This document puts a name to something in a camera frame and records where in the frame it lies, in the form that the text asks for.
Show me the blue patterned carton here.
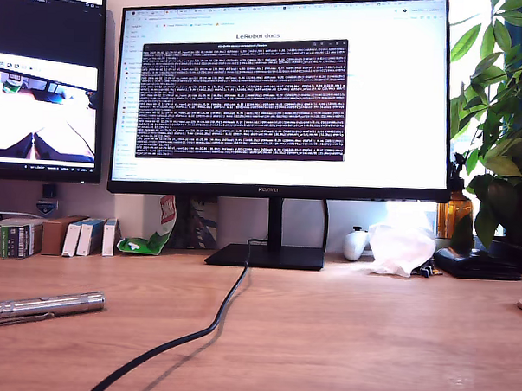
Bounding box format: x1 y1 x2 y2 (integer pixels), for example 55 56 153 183
174 195 221 251

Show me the amber glass pump bottle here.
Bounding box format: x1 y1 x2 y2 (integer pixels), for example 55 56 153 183
435 154 480 253

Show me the brown cardboard box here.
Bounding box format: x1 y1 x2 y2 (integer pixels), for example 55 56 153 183
40 214 90 258

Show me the black monitor with video windows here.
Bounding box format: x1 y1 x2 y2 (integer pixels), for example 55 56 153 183
0 0 109 184

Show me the green red snack bag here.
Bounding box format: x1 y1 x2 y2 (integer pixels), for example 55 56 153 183
114 191 177 258

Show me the black monitor power cable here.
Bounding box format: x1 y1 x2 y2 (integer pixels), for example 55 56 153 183
319 199 332 253

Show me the small white carton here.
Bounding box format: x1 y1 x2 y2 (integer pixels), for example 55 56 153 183
100 217 122 258
74 217 106 258
61 221 85 258

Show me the black leather wallet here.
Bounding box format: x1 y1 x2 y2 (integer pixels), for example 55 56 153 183
433 246 522 281

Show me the black Huawei computer monitor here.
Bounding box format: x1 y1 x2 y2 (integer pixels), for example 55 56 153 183
103 0 461 277

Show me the pale grey cable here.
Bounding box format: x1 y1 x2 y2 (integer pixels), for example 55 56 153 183
0 209 48 222

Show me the metallic silver laser pointer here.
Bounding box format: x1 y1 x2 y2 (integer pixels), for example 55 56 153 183
0 285 107 333

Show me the blue shield sticker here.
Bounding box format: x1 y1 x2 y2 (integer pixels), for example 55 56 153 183
34 199 59 217

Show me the white crumpled plastic bag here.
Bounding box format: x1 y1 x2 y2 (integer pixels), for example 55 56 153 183
361 203 440 280

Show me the long black cable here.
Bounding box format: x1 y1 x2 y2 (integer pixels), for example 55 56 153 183
85 231 254 391

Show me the green leafy houseplant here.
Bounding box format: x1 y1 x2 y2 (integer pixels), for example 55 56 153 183
440 0 522 252

